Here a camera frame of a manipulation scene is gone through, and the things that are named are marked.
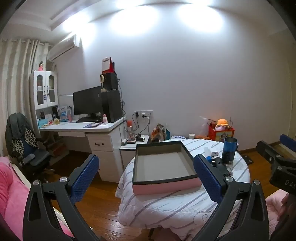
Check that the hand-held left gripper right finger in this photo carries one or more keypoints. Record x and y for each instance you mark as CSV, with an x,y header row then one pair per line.
x,y
208,180

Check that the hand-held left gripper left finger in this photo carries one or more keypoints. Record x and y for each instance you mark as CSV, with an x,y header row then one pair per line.
x,y
85,178

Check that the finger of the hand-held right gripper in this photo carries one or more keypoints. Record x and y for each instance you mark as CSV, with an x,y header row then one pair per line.
x,y
288,139
266,149

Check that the black remote control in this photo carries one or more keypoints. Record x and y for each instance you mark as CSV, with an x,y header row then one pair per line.
x,y
217,162

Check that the white charger adapter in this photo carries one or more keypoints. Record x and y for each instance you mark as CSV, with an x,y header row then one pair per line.
x,y
215,153

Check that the blue metal tumbler cup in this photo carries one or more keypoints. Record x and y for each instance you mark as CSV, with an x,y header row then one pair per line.
x,y
229,150

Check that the pink cardboard box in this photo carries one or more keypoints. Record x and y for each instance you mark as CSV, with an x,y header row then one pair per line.
x,y
161,187

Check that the pink printed bedding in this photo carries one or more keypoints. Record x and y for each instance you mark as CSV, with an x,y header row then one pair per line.
x,y
275,208

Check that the white desk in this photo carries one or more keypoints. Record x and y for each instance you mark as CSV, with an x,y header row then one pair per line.
x,y
104,146

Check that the red printed storage box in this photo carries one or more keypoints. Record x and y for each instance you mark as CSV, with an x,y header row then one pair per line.
x,y
222,134

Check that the white paper cup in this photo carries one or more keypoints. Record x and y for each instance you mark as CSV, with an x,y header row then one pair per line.
x,y
192,136

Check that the white nightstand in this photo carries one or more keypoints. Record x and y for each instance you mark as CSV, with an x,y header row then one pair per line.
x,y
129,155

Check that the black office chair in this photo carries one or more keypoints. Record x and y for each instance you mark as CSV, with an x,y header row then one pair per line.
x,y
39,157

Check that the orange plush toy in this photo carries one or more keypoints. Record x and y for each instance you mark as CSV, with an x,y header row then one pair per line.
x,y
222,122

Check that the white wipes pack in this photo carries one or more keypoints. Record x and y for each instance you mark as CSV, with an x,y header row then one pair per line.
x,y
178,137

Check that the clear plastic bag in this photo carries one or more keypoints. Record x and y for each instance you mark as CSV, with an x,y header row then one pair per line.
x,y
204,127

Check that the black keyboard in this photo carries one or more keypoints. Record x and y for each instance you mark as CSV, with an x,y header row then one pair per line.
x,y
86,120

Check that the blue snack packet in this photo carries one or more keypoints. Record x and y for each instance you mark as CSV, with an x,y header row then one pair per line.
x,y
168,135

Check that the pink lotion bottle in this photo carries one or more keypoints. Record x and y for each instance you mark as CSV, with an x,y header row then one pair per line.
x,y
105,120

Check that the red-capped clear bottle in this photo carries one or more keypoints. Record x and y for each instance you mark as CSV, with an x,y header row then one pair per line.
x,y
129,128

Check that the blue and white carton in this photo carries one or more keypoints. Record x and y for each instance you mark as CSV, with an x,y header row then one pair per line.
x,y
64,113

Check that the colourful snack bag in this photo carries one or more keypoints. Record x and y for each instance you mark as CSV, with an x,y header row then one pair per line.
x,y
158,133

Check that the pink fleece blanket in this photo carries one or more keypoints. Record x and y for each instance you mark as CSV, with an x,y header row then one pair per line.
x,y
13,190

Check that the black computer tower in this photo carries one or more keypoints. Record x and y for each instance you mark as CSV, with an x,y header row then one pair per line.
x,y
111,106

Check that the black computer monitor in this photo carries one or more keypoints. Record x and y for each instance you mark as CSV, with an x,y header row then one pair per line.
x,y
87,99

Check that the dark leopard-lined jacket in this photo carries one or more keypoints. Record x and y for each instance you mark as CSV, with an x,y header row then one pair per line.
x,y
18,129

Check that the cream small figurine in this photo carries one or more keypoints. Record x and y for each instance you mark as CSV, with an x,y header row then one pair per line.
x,y
102,84

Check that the black speaker box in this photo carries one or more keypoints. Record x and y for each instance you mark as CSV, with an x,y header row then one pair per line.
x,y
111,81

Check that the white glass-door cabinet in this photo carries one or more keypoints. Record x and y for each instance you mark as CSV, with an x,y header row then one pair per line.
x,y
45,76

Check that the red desk calendar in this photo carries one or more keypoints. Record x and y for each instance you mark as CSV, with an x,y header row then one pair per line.
x,y
106,67

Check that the beige curtain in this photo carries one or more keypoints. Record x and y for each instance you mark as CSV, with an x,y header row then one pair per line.
x,y
16,81

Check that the small pink doll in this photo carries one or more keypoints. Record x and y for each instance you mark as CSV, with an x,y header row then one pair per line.
x,y
41,66

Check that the white air conditioner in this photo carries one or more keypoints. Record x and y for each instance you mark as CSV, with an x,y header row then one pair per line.
x,y
62,48

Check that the black metal bracket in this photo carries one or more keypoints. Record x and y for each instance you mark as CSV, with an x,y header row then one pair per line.
x,y
247,160

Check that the white wall socket strip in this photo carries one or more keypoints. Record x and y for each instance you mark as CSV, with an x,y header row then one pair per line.
x,y
143,113

